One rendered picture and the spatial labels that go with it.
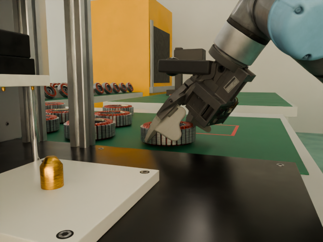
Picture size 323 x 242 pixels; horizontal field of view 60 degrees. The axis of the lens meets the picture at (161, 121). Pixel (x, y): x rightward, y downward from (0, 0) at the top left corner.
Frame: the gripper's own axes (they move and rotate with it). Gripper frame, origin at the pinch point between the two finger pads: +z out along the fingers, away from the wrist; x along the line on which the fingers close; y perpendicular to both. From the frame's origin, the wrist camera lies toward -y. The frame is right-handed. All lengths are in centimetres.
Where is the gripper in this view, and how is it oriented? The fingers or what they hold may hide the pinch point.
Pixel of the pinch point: (166, 133)
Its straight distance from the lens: 57.4
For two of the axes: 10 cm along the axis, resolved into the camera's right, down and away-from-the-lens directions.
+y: 6.2, 6.6, -4.2
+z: -4.7, 7.4, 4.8
